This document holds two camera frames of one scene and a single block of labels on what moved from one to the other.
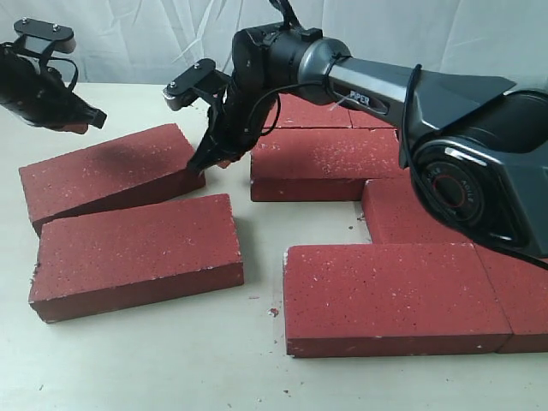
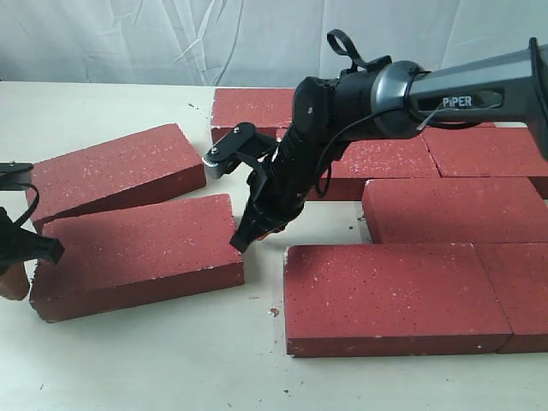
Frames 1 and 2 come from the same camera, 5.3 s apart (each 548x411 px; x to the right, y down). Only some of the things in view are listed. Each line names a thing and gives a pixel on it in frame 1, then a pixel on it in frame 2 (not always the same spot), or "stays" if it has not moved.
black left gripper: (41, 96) → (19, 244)
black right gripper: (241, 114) → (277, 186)
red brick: (122, 175) stays
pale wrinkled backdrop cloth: (153, 40) stays
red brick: (522, 288) stays
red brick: (106, 261) stays
